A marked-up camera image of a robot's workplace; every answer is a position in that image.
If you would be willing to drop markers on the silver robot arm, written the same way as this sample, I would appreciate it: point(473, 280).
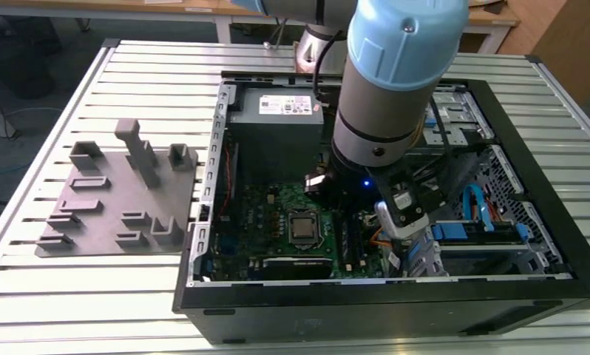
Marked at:
point(389, 111)

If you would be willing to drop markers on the CPU socket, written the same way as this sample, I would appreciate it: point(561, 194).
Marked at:
point(305, 213)

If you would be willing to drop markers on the silver CPU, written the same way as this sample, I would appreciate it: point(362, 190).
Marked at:
point(305, 227)

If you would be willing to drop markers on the green motherboard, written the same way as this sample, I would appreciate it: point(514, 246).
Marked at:
point(270, 199)

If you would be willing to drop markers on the grey power supply unit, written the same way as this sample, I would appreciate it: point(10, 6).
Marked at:
point(275, 140)

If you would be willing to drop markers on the hard disk in blue carrier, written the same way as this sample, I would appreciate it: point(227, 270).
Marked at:
point(450, 233)

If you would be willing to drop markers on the black graphics card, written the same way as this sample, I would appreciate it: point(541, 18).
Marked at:
point(295, 268)

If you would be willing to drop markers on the grey metal drive cage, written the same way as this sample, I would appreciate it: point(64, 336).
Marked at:
point(456, 133)
point(488, 254)

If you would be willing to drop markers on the black PC case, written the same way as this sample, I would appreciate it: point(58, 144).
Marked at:
point(374, 314)

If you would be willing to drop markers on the grey parts rack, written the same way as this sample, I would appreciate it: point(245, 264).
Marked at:
point(112, 192)

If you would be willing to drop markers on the wooden cabinet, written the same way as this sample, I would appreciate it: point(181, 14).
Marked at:
point(572, 44)

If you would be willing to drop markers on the wooden desk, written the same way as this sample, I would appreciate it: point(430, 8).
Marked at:
point(127, 9)

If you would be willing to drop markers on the black office chair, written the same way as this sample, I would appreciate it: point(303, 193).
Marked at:
point(28, 74)

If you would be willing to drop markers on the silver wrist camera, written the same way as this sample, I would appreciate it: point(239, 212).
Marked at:
point(317, 183)
point(389, 222)

